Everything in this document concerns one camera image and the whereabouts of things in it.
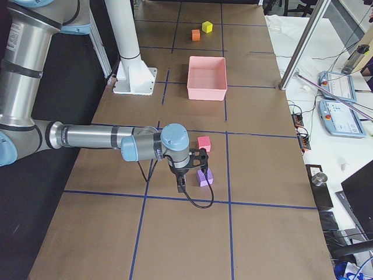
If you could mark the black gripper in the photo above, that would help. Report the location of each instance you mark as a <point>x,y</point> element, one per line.
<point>180,173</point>

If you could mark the purple foam block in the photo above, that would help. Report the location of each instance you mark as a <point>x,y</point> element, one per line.
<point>205,180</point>

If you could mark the pink foam block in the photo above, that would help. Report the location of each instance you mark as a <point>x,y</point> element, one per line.
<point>204,142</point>

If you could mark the orange foam block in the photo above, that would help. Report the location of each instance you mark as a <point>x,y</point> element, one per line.
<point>195,34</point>

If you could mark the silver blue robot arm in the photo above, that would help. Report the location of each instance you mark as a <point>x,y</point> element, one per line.
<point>33,25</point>

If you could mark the pink plastic bin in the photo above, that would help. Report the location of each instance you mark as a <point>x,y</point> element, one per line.
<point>207,78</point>

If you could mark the white pillar with base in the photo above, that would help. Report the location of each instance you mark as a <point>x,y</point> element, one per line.
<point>134,77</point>

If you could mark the near orange connector block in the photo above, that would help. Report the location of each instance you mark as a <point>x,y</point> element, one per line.
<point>303,140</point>

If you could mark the orange connector block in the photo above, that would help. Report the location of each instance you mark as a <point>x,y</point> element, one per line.
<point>303,140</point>
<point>297,120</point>

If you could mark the far orange connector block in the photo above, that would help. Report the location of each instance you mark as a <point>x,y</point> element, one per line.
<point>297,120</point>

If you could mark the small metal cup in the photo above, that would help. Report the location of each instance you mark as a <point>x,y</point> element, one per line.
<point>319,179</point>

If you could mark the black box under cup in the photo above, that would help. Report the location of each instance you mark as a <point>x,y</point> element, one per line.
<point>321,194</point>

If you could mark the yellow foam block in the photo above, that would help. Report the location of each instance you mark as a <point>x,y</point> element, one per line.
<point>207,27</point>

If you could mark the near teach pendant tablet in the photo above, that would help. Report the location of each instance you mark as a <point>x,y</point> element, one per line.
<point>340,120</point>

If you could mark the teach pendant tablet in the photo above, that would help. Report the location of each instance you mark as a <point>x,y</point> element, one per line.
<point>338,84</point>
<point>340,120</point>

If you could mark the black monitor corner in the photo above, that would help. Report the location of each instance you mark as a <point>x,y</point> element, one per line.
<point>358,191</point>

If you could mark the far teach pendant tablet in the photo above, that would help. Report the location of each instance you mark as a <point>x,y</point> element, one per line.
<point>338,84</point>

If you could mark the grey water bottle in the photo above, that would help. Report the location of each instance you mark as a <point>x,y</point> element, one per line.
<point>353,60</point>

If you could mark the aluminium frame post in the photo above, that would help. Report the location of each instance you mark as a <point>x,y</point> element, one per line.
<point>313,21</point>

